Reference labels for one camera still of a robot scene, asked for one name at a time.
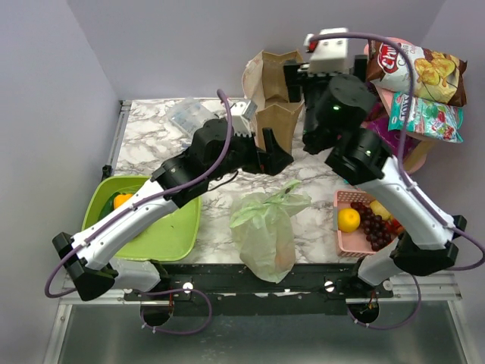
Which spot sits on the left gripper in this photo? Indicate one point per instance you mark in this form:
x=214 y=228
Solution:
x=276 y=158

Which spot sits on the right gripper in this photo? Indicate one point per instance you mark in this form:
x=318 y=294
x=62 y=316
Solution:
x=293 y=76

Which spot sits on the light green plastic grocery bag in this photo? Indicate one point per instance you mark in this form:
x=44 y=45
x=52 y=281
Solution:
x=262 y=230

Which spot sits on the brown cassava chips bag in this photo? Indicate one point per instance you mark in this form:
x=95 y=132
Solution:
x=438 y=76

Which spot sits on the teal Fox's candy bag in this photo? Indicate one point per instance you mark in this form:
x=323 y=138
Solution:
x=427 y=118

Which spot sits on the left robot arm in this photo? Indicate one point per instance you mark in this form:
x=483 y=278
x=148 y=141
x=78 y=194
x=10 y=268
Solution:
x=216 y=150

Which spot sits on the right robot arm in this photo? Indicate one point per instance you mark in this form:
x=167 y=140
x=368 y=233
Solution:
x=426 y=246

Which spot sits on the brown paper bag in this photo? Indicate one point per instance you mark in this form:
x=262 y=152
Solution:
x=263 y=82

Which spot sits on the purple snack bag right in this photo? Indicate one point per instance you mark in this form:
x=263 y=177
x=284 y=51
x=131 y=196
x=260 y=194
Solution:
x=391 y=137

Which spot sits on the yellow toy lemon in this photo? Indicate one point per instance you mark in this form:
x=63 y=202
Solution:
x=348 y=220

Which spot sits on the clear plastic organizer box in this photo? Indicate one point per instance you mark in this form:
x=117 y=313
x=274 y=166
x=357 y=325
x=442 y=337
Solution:
x=188 y=116

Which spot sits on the yellow toy pear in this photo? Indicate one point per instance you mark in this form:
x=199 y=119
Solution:
x=378 y=209

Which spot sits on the pink plastic basket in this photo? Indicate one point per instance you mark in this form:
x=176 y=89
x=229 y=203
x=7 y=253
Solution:
x=351 y=244

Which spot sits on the dark red toy grapes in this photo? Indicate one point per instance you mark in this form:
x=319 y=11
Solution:
x=375 y=229

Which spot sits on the pink tiered shelf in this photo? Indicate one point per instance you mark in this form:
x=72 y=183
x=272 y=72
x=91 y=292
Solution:
x=415 y=159

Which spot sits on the lime green tray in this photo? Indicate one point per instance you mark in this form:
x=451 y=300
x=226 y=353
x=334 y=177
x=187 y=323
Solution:
x=169 y=239

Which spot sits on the red toy cherries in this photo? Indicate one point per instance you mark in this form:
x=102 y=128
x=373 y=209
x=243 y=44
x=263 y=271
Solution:
x=394 y=227

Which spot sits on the yellow toy bell pepper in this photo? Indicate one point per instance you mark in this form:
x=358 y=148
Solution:
x=120 y=199

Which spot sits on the green toy cucumber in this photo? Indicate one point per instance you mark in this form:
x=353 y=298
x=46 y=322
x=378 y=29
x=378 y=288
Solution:
x=108 y=207

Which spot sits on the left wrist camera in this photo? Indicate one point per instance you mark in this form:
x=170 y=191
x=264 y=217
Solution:
x=242 y=113

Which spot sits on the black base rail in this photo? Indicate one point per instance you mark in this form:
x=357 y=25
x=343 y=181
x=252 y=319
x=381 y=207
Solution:
x=233 y=289

